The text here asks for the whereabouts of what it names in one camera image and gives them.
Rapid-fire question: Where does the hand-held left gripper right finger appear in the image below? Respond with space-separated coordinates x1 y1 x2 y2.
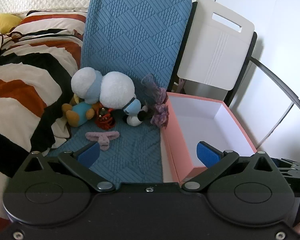
181 141 286 193

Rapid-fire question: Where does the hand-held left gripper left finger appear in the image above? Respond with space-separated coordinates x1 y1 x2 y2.
13 141 116 193

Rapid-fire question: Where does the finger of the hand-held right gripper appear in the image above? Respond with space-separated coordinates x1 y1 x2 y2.
270 157 300 180

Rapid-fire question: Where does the pink cardboard box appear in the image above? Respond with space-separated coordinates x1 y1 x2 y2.
160 92 258 183

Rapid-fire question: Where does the red and black toy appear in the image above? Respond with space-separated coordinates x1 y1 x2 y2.
94 106 115 130

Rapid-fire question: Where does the brown bear plush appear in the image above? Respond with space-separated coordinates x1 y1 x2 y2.
62 94 101 127

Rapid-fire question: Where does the small panda plush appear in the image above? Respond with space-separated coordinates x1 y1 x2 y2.
122 97 149 126

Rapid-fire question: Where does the purple ruffled scrunchie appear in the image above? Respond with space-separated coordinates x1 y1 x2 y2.
149 87 171 128

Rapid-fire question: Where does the white and blue duck plush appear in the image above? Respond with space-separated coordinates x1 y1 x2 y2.
71 67 136 108

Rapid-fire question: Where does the dark purple mesh scrunchie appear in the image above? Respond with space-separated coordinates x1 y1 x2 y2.
141 73 158 103

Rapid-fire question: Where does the black curved tube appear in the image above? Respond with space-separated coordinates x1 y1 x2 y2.
250 56 300 122

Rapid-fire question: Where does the white plastic board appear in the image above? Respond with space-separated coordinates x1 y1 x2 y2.
177 0 255 91

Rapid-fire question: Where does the striped blanket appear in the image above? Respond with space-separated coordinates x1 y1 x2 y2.
0 10 87 224

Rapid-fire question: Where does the blue textured mat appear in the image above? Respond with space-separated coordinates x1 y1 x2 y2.
44 0 193 183

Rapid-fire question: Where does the yellow pillow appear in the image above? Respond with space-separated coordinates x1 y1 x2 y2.
0 14 23 34

